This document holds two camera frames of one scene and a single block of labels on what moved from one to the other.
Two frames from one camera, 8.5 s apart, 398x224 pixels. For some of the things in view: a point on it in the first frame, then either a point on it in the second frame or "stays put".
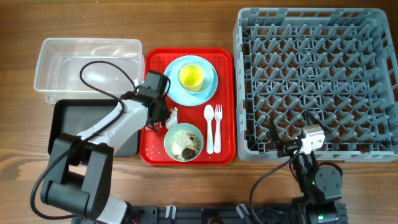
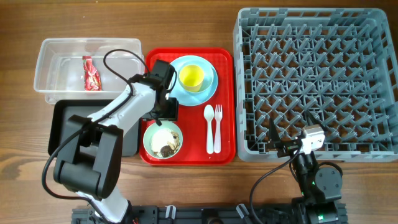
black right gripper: (287, 147) stays put
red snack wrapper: (157, 126) → (92, 79)
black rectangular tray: (72, 116) stays put
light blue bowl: (195, 77) stays put
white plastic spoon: (209, 114) stays put
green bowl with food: (183, 142) → (164, 141)
